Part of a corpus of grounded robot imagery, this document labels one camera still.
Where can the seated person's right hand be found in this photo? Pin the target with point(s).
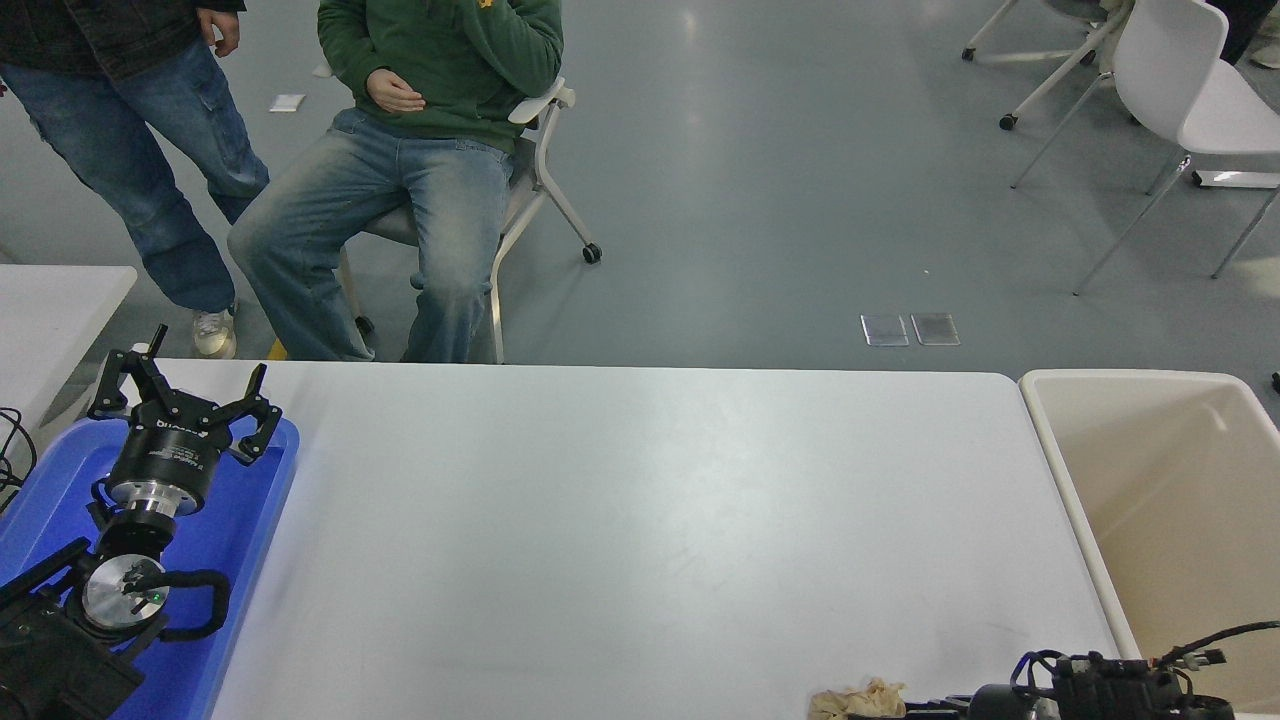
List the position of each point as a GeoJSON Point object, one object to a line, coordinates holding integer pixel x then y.
{"type": "Point", "coordinates": [393, 93]}

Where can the clear floor plate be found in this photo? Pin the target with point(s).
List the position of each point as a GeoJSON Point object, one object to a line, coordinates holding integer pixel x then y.
{"type": "Point", "coordinates": [885, 329]}
{"type": "Point", "coordinates": [935, 328]}

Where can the white table foot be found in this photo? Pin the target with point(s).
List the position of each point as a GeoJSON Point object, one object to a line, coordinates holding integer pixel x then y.
{"type": "Point", "coordinates": [1235, 179]}

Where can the white shell chair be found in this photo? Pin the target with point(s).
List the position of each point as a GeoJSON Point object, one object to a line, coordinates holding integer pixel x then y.
{"type": "Point", "coordinates": [1170, 60]}

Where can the standing person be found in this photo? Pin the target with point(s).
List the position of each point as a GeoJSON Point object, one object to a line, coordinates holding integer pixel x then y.
{"type": "Point", "coordinates": [130, 150]}

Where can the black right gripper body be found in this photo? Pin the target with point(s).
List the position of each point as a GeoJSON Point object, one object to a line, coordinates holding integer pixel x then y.
{"type": "Point", "coordinates": [1000, 703]}

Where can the seated person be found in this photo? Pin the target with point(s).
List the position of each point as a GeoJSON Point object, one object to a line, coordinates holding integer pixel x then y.
{"type": "Point", "coordinates": [400, 200]}

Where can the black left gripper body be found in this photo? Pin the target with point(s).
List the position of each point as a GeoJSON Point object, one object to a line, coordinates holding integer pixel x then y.
{"type": "Point", "coordinates": [170, 455]}

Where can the grey office chair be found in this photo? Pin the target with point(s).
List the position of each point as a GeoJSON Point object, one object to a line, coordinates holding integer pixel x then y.
{"type": "Point", "coordinates": [530, 190]}

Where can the white side table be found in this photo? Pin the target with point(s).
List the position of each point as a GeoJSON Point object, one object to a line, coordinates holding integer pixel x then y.
{"type": "Point", "coordinates": [50, 320]}

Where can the white rolling chair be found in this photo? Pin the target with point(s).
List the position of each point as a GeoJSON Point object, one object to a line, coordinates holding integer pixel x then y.
{"type": "Point", "coordinates": [1055, 78]}

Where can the tan paper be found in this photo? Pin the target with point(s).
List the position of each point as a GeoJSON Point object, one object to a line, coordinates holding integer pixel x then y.
{"type": "Point", "coordinates": [860, 700]}

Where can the large pale bin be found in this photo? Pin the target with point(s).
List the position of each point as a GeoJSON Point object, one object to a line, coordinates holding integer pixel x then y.
{"type": "Point", "coordinates": [1180, 520]}

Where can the blue plastic tray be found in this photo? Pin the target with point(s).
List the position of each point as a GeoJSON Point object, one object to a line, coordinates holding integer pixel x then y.
{"type": "Point", "coordinates": [250, 520]}

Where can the standing person's left hand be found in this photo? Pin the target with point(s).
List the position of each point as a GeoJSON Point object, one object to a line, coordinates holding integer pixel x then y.
{"type": "Point", "coordinates": [222, 28]}

